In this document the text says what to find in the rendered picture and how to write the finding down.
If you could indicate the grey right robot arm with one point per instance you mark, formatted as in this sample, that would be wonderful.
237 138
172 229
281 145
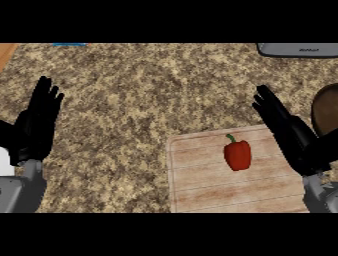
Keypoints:
330 196

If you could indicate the blue object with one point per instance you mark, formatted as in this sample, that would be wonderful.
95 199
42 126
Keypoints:
69 44

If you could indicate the red bell pepper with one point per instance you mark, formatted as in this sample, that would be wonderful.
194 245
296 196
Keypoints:
237 154

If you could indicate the pale wooden cutting board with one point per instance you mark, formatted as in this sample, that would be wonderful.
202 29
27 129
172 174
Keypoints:
231 176

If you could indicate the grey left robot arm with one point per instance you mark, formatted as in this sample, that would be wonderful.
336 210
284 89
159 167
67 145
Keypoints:
13 191

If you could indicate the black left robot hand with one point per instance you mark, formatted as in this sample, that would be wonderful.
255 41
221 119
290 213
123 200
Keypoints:
35 126

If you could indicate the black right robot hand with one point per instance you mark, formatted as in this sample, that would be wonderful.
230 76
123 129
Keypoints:
293 140

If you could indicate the dark brown pan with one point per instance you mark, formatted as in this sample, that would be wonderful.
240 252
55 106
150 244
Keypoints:
335 110

